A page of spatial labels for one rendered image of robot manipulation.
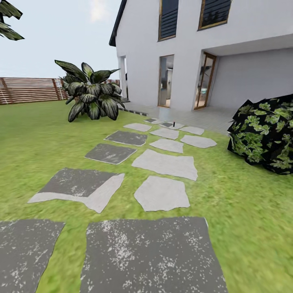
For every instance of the door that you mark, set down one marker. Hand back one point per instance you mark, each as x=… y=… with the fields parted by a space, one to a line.
x=204 y=79

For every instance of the fixed window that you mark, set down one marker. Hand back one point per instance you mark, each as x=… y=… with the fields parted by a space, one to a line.
x=165 y=81

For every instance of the tree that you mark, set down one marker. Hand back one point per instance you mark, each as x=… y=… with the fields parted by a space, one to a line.
x=6 y=9

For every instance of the bush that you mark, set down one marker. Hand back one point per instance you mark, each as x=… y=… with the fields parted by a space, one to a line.
x=262 y=133
x=68 y=79
x=97 y=98

